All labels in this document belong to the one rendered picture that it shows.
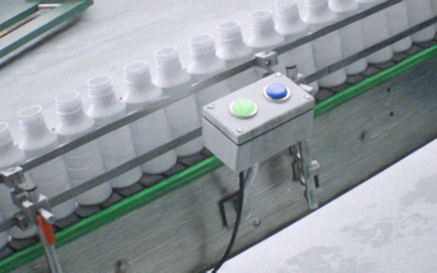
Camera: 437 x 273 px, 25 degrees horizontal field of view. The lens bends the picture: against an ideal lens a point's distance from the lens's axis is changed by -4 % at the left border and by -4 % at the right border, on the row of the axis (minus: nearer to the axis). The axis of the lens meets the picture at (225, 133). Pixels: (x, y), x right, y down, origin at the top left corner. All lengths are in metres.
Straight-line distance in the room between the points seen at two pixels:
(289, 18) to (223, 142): 0.32
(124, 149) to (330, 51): 0.40
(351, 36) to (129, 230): 0.52
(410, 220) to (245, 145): 1.91
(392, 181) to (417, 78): 1.70
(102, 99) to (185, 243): 0.26
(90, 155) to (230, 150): 0.20
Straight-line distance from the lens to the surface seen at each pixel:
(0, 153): 1.37
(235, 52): 1.55
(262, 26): 1.58
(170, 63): 1.49
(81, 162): 1.43
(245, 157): 1.38
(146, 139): 1.48
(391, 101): 1.76
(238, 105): 1.37
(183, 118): 1.51
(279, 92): 1.40
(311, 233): 3.24
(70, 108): 1.41
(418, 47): 1.82
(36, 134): 1.40
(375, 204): 3.35
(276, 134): 1.40
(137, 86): 1.46
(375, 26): 1.73
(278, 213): 1.64
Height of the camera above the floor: 1.65
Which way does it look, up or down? 24 degrees down
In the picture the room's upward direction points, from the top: 11 degrees counter-clockwise
